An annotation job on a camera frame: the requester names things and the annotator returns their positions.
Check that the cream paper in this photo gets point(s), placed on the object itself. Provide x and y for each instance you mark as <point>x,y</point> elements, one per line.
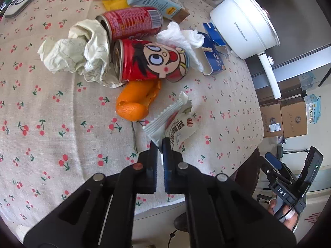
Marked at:
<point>67,51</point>

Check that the black tripod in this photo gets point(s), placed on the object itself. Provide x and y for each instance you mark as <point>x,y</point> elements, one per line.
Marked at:
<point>281,151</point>

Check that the torn blue cardboard box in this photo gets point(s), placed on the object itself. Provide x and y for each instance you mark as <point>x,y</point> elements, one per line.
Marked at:
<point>213,62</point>

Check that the white flat device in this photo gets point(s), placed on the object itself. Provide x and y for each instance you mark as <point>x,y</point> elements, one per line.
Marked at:
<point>20,2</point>

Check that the cherry print tablecloth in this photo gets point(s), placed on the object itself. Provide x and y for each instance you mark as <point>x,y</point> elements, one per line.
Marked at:
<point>64,124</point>

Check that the red text label can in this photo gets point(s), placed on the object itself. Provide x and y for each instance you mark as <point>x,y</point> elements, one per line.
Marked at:
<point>132,22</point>

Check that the red cartoon face can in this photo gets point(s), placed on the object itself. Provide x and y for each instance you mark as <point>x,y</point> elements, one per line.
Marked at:
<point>150,59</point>

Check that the small printed bag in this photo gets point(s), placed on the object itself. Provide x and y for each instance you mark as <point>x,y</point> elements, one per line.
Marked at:
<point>281,139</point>

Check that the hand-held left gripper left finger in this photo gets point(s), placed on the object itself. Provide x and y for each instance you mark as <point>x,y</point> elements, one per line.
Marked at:
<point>150,171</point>

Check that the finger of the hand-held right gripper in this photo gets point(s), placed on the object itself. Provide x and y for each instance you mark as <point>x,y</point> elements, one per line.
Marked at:
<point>273,160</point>
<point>267,172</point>

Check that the white snack wrapper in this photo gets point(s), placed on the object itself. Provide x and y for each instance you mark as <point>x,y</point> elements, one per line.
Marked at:
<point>181,129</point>

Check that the light blue printed box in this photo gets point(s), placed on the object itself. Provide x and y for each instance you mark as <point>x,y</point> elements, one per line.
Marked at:
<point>312,109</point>

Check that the plain cardboard box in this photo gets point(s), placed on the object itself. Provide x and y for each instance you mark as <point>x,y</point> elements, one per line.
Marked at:
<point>293,117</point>

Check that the person's right hand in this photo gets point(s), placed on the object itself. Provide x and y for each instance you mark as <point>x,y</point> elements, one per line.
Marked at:
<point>291,221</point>

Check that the orange peel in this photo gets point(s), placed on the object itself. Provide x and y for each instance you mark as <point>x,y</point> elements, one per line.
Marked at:
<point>129,100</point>

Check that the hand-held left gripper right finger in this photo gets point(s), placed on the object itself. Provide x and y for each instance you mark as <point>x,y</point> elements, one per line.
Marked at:
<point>168,165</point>

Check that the yellow wrapper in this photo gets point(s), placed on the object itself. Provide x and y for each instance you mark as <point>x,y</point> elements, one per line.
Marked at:
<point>115,4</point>

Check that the grey refrigerator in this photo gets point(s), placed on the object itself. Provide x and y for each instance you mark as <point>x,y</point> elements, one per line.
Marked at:
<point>297,18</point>

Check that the cardboard box with sticker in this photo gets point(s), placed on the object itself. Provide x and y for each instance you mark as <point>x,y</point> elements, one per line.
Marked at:
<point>270,118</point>

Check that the white tissue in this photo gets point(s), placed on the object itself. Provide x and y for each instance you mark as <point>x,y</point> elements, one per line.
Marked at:
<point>175,35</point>

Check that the dark shoe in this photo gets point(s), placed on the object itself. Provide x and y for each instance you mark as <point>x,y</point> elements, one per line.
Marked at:
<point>182,221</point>

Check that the white electric pot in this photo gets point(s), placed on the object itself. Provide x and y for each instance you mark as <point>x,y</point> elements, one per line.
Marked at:
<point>243,31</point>

